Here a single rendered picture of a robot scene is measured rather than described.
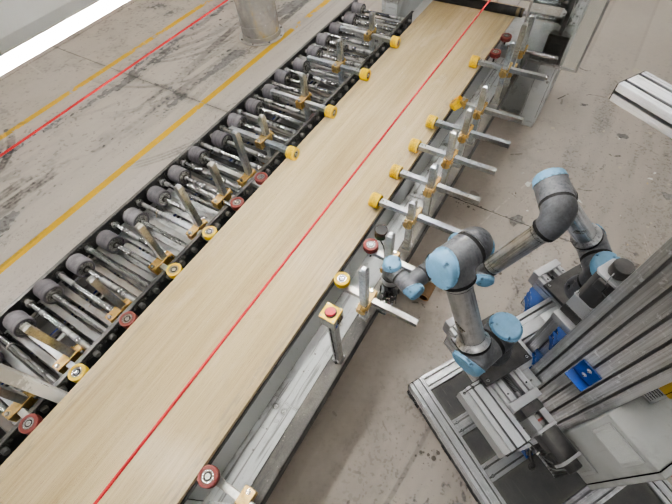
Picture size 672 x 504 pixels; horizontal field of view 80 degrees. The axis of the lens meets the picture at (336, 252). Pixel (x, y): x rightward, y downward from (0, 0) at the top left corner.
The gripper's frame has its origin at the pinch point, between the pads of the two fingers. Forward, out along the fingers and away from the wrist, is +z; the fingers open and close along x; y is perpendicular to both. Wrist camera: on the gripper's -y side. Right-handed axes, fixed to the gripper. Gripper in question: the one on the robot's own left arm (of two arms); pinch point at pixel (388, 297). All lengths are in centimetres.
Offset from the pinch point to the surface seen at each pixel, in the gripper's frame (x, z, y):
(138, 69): -339, 92, -308
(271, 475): -39, 22, 81
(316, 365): -32, 30, 29
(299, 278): -45.2, 1.6, -4.4
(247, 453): -54, 30, 74
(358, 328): -13.6, 21.6, 8.7
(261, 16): -196, 60, -380
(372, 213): -15, 2, -51
